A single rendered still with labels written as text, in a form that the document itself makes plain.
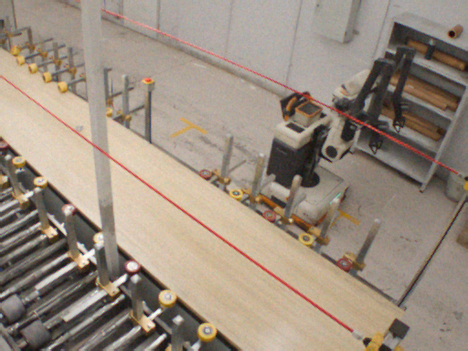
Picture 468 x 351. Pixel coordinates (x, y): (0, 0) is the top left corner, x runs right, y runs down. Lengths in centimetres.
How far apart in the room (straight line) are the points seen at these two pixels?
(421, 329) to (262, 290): 171
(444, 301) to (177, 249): 235
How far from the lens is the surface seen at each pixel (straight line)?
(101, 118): 165
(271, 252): 226
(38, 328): 206
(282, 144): 345
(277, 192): 365
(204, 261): 216
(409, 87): 439
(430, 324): 357
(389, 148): 493
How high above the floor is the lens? 257
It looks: 41 degrees down
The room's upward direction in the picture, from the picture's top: 5 degrees clockwise
